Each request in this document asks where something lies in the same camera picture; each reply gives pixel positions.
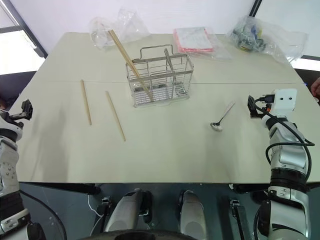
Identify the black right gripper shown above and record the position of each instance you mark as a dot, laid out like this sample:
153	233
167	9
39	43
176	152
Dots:
263	103

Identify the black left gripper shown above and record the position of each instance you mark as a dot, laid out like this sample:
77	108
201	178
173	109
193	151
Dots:
18	116

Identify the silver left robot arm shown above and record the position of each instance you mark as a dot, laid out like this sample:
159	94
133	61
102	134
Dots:
8	162

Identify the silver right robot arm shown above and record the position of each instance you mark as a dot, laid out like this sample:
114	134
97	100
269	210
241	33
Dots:
287	160

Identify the metal spoon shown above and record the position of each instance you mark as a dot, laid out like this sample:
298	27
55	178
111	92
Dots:
223	116

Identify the wooden chopstick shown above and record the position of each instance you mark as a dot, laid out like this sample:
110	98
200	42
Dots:
115	116
125	56
85	102
130	58

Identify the reddish brown rounded object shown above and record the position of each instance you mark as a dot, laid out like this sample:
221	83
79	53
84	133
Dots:
316	87

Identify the plastic bag with dark parts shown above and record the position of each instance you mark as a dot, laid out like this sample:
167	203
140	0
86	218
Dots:
260	35

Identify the plastic bag with pink papers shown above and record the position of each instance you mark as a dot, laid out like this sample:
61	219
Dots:
197	41

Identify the black stand clamp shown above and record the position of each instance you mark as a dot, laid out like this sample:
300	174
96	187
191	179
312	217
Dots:
106	207
237	215

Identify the empty clear plastic bag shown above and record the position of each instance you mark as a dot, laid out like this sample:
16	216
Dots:
117	27

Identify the silver right robot leg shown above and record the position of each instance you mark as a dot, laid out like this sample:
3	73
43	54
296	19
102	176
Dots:
192	215

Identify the silver robot leg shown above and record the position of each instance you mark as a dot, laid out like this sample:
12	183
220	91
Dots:
192	215
125	212

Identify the silver left robot leg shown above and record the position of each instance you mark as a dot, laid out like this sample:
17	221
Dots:
125	212

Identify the dark rounded robot torso edge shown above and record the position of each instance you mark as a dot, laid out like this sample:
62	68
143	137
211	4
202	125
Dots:
140	236

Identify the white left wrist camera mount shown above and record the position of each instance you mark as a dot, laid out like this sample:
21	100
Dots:
10	128

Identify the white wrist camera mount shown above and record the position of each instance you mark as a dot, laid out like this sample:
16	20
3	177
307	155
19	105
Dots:
10	128
285	100

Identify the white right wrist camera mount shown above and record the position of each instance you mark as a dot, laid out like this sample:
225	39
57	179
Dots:
285	100

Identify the black window frame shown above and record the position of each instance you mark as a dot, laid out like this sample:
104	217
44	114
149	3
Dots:
27	32

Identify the black table frame bar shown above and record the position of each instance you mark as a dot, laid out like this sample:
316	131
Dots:
62	188

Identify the black slanted frame post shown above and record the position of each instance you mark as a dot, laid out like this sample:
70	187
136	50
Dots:
255	7

